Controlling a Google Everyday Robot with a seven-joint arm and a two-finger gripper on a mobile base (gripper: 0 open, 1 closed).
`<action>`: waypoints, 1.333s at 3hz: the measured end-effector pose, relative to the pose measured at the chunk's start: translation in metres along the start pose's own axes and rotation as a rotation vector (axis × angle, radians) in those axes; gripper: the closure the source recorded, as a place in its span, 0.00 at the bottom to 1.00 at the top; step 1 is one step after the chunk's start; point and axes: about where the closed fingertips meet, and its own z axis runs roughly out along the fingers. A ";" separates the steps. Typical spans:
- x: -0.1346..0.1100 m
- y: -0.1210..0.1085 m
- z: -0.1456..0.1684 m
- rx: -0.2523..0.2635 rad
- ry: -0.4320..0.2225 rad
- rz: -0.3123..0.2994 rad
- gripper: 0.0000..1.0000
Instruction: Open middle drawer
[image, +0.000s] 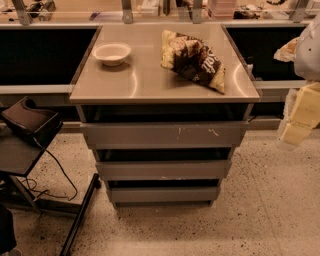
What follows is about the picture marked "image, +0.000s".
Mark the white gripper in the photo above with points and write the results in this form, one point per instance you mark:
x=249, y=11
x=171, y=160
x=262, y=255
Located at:
x=309, y=56

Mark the grey drawer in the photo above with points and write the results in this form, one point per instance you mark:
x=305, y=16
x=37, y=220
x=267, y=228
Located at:
x=163, y=170
x=163, y=195
x=163, y=135

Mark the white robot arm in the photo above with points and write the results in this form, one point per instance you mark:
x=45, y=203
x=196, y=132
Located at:
x=306, y=61

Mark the grey top drawer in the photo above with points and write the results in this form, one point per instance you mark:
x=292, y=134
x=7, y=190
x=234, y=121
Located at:
x=163, y=135

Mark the grey metal drawer cabinet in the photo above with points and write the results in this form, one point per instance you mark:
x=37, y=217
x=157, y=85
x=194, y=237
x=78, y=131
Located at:
x=140, y=90

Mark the grey bottom drawer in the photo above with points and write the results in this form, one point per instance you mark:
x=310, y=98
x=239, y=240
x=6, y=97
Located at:
x=163, y=195

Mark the brown yellow chip bag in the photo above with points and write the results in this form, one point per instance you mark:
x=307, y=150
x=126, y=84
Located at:
x=193, y=60

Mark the white bowl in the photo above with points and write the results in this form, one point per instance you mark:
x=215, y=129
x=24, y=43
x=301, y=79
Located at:
x=111, y=54

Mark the black device on stand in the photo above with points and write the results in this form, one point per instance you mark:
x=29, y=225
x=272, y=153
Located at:
x=33, y=125

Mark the right counter rail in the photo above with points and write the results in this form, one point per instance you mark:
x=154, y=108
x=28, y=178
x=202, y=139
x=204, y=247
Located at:
x=279, y=84

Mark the counter rail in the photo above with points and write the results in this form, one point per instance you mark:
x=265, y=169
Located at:
x=35, y=89
x=279, y=84

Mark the left counter rail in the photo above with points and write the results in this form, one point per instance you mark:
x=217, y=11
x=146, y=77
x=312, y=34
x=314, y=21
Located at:
x=35, y=89

